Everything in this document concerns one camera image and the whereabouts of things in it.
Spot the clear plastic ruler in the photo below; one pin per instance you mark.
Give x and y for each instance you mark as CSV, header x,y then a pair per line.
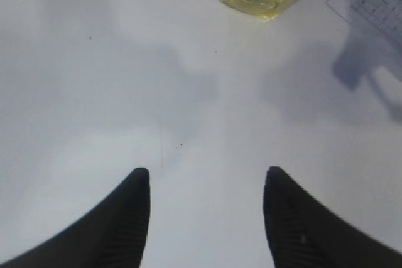
x,y
380,18

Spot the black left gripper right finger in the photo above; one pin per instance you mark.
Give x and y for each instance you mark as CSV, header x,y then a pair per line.
x,y
301,232

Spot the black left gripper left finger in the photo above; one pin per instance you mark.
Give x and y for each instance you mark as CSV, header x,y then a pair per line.
x,y
112,234

